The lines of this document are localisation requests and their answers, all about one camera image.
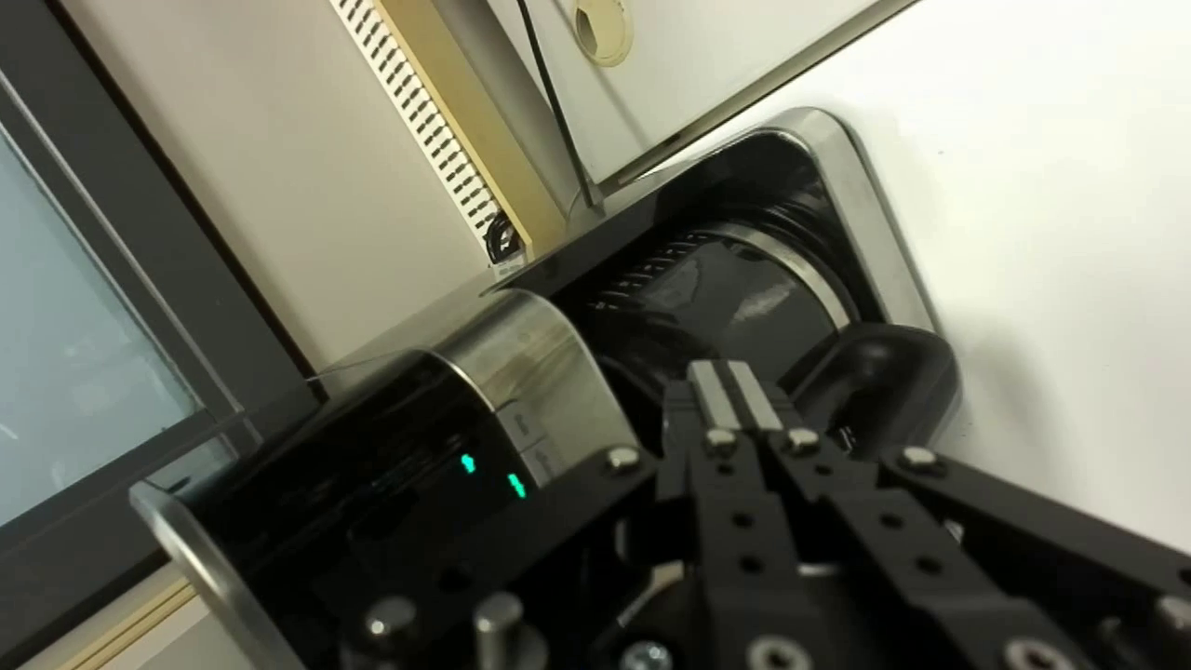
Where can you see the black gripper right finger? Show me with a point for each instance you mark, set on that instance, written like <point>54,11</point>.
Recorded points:
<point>867,543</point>

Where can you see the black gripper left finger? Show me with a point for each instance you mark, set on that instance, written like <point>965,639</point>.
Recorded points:
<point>732,533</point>

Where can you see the black and steel coffee maker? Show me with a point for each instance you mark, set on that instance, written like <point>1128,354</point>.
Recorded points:
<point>397,469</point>

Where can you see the wall power outlet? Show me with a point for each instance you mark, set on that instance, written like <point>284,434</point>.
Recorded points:
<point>599,28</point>

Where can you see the grey window frame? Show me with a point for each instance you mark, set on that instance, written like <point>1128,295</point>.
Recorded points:
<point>135,285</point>

